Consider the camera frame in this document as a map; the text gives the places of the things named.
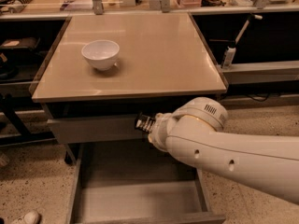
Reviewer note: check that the grey drawer cabinet with counter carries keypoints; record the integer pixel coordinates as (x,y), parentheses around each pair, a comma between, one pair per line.
(162,63)

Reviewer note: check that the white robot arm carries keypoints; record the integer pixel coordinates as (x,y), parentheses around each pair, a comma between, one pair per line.
(194,135)

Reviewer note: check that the dark case on shelf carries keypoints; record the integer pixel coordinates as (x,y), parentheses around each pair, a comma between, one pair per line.
(22,43)

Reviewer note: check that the grey top drawer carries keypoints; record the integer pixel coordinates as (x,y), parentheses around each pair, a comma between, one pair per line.
(95,129)

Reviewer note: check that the open grey middle drawer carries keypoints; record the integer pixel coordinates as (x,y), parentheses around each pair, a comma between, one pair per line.
(131,182)

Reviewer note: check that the white ceramic bowl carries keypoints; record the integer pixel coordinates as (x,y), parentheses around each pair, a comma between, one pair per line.
(101,54)

